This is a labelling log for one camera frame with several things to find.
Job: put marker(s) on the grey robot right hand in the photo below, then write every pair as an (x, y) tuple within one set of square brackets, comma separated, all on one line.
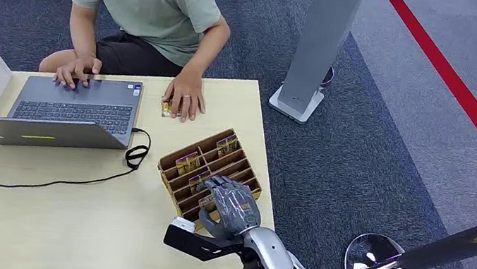
[(234, 208)]

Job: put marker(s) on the person's left hand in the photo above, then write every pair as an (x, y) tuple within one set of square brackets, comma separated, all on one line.
[(186, 90)]

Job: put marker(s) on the round dark base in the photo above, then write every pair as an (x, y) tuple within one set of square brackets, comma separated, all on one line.
[(328, 77)]

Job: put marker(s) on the grey pillar stand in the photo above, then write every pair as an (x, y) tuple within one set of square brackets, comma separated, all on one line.
[(318, 46)]

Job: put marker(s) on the person's right hand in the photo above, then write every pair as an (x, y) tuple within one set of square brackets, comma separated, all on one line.
[(78, 68)]

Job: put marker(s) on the red barrier belt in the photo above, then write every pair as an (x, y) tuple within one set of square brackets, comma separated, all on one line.
[(462, 93)]

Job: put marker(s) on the person's right forearm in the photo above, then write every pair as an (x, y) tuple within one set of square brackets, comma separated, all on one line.
[(83, 32)]

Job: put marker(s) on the brown slotted card organizer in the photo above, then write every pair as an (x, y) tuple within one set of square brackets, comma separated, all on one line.
[(233, 166)]

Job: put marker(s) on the grey laptop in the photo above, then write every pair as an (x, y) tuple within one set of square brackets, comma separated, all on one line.
[(77, 109)]

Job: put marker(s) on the person's left forearm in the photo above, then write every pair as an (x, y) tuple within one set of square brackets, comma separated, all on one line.
[(208, 48)]

